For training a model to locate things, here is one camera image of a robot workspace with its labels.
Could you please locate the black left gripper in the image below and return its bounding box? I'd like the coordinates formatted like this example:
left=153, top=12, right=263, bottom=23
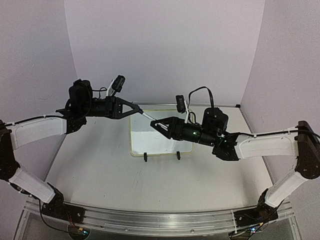
left=80, top=95, right=140, bottom=119

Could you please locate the white marker pen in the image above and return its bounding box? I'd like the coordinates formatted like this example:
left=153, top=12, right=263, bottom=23
left=142, top=112, right=156, bottom=121

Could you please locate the yellow framed small whiteboard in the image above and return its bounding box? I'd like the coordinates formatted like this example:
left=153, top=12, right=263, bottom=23
left=129, top=109, right=194, bottom=157

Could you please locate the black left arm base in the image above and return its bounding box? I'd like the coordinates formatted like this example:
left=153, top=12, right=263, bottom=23
left=40, top=185, right=85, bottom=224

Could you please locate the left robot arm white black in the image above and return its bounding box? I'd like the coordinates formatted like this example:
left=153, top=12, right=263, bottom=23
left=0, top=75, right=140, bottom=218

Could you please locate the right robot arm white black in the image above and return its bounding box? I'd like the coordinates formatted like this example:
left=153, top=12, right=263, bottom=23
left=150, top=107, right=320, bottom=209

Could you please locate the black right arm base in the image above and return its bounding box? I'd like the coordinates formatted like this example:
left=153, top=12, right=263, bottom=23
left=234, top=204, right=278, bottom=227

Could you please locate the black right whiteboard foot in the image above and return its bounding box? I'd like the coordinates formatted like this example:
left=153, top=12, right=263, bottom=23
left=176, top=151, right=181, bottom=160

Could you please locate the black whiteboard foot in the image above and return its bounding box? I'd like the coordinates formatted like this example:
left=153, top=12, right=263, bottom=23
left=143, top=152, right=148, bottom=162
left=176, top=151, right=181, bottom=160

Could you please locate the black left whiteboard foot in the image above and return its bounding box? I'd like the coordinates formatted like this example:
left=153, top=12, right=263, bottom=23
left=143, top=152, right=148, bottom=162

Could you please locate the aluminium back table rail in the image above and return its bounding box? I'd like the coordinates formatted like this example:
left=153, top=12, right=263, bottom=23
left=129, top=101, right=241, bottom=108

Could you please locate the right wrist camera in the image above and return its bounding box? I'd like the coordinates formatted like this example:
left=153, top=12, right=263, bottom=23
left=175, top=95, right=187, bottom=114

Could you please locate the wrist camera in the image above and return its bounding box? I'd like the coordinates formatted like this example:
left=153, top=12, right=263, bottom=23
left=106, top=75, right=126, bottom=97
left=175, top=95, right=187, bottom=114

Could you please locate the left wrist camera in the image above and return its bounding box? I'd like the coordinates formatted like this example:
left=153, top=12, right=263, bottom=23
left=106, top=75, right=126, bottom=97

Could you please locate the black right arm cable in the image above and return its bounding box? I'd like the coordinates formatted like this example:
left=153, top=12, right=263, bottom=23
left=187, top=86, right=216, bottom=110

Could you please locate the aluminium front rail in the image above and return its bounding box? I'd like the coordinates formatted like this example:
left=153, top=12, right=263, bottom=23
left=22, top=199, right=301, bottom=240

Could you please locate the left base cable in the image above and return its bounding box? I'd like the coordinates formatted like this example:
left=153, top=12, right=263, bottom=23
left=38, top=204, right=86, bottom=236

